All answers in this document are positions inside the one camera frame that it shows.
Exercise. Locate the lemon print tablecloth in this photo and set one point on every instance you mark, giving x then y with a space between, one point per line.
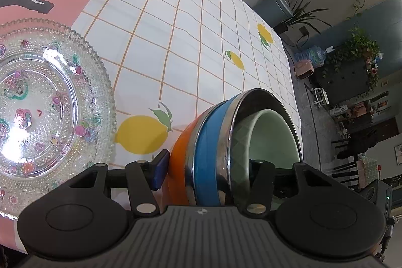
188 35

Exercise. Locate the orange steel bowl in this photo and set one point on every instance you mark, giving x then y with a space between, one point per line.
179 155

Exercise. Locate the green bowl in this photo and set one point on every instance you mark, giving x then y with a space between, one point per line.
276 136

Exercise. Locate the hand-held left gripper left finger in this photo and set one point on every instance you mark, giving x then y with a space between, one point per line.
160 169

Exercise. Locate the dark cabinet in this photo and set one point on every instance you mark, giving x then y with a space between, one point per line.
345 82

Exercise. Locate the pink heater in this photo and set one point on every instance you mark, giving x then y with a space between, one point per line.
304 69

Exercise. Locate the blue steel bowl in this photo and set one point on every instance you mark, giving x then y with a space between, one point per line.
207 145

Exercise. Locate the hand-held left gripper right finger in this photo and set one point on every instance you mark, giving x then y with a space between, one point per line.
260 173

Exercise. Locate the large glass plate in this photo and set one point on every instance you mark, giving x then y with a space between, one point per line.
105 104

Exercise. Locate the wall socket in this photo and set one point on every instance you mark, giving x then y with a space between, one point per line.
303 30

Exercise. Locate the green checked cloth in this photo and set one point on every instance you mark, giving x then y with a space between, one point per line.
369 170

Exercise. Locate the ivy plant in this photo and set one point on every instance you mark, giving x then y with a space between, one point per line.
358 48

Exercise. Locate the blue water bottle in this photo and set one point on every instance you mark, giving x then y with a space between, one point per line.
314 56

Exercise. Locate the white stool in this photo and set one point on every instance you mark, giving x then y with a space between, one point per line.
319 97

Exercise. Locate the dark dining chair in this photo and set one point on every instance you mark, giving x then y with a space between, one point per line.
358 145

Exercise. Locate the grey trash bin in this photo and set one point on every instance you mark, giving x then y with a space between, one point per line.
273 9

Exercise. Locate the long-leaved potted plant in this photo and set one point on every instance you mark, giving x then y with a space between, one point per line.
298 10

